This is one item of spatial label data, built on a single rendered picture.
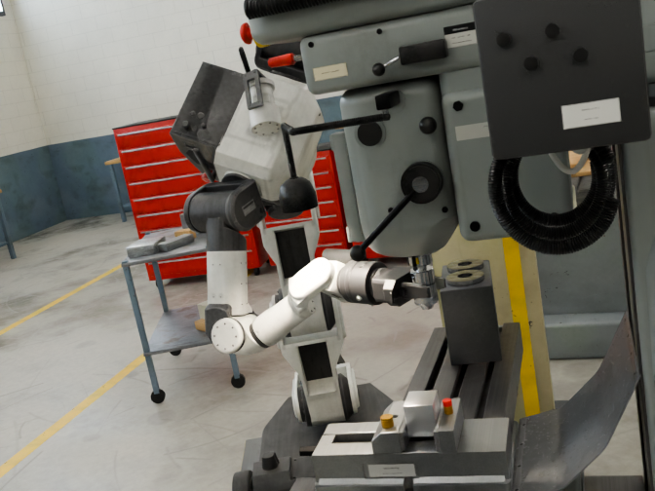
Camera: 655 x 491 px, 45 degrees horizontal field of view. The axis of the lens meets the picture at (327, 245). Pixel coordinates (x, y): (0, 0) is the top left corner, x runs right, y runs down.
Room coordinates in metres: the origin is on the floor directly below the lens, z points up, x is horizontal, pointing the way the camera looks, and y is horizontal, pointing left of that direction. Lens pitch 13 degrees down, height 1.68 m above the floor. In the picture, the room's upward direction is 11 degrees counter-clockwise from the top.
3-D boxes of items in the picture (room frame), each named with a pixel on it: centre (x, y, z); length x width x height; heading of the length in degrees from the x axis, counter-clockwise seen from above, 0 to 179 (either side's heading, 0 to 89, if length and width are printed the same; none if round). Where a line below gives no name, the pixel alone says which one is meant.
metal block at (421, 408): (1.29, -0.11, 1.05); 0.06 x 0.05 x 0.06; 162
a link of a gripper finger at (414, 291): (1.43, -0.15, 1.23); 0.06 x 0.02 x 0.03; 48
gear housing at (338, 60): (1.44, -0.21, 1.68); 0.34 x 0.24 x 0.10; 71
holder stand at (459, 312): (1.84, -0.32, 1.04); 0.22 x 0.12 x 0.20; 168
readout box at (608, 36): (1.04, -0.34, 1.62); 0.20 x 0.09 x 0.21; 71
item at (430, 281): (1.46, -0.17, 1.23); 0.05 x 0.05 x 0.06
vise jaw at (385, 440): (1.31, -0.06, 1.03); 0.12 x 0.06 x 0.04; 162
